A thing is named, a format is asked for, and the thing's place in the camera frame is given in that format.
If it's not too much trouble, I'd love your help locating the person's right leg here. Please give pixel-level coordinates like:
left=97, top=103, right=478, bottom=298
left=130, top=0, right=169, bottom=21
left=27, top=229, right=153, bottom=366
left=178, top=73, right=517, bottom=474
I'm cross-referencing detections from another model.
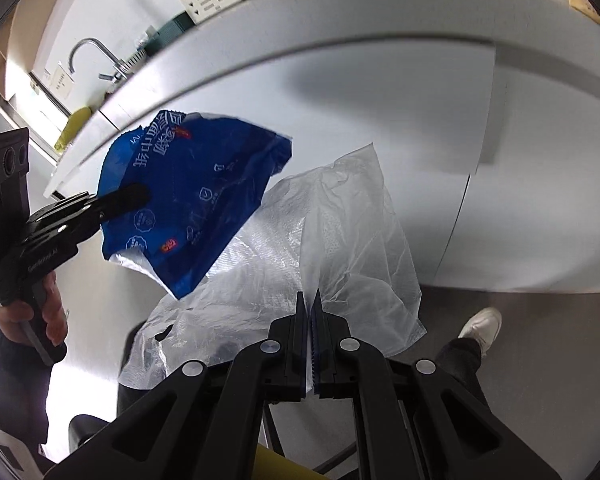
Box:
left=432, top=337, right=488, bottom=413

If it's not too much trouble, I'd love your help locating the yellow object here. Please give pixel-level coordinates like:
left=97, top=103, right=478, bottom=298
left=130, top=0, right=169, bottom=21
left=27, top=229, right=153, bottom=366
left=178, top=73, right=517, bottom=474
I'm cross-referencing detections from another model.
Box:
left=255, top=442, right=326, bottom=480

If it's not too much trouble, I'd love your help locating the cardboard box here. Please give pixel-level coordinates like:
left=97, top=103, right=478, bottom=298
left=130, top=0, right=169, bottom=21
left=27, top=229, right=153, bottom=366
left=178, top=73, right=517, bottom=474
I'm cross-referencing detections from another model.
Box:
left=567, top=0, right=600, bottom=27

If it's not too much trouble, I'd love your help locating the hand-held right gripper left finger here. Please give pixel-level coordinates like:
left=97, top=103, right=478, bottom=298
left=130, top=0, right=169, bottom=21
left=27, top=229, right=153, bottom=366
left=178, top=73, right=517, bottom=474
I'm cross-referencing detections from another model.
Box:
left=67, top=291, right=311, bottom=480

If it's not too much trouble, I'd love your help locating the person's right white shoe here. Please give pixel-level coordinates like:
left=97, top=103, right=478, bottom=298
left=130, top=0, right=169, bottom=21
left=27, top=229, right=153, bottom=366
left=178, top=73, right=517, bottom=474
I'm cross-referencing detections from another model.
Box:
left=457, top=307, right=502, bottom=357

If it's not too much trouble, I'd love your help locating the clear plastic bag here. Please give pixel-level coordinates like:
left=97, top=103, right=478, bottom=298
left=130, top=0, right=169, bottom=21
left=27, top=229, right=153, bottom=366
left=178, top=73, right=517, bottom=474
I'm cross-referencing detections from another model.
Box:
left=117, top=142, right=427, bottom=392

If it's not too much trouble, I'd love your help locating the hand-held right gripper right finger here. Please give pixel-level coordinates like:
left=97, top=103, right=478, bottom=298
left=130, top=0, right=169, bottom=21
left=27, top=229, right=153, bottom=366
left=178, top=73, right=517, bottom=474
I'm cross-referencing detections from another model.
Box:
left=310, top=289, right=563, bottom=480

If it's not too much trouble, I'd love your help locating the person's left hand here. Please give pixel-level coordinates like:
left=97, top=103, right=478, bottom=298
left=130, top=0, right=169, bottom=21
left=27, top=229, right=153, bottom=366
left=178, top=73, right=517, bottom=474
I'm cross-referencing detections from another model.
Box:
left=0, top=271, right=70, bottom=357

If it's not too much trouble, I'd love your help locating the silver faucet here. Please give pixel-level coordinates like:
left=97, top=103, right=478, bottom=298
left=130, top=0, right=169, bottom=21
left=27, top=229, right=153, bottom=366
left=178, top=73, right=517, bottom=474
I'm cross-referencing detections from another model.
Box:
left=67, top=37, right=129, bottom=83

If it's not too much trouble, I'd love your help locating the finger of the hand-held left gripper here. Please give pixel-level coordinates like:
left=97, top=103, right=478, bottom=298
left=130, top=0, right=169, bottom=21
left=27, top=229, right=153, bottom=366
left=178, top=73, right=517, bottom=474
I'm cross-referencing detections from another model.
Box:
left=27, top=183, right=152, bottom=247

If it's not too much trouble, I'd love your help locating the blue packaging bag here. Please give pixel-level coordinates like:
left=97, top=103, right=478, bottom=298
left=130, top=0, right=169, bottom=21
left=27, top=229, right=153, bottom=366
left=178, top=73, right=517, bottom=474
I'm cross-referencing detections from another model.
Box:
left=97, top=109, right=293, bottom=302

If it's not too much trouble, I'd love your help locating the white paper note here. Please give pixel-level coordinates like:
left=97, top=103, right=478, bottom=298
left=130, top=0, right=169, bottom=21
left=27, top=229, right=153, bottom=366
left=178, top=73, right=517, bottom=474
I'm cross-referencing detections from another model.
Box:
left=45, top=61, right=77, bottom=101

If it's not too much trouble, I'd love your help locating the yellow cloth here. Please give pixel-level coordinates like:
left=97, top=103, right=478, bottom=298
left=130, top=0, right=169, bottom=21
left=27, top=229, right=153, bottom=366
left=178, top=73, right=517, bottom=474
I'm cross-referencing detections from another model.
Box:
left=55, top=106, right=92, bottom=153

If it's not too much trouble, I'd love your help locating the green basket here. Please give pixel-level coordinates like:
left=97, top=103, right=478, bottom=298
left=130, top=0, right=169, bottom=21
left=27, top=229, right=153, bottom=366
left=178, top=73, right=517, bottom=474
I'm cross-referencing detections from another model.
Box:
left=145, top=11, right=187, bottom=57

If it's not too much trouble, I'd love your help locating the white cabinet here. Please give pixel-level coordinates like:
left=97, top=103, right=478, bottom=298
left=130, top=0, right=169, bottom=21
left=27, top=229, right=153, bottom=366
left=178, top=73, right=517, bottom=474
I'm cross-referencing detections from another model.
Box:
left=45, top=42, right=600, bottom=296

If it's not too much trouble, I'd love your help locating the person's left forearm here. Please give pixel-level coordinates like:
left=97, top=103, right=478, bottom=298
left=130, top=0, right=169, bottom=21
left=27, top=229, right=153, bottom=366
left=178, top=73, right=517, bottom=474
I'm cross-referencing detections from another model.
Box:
left=0, top=327, right=51, bottom=446

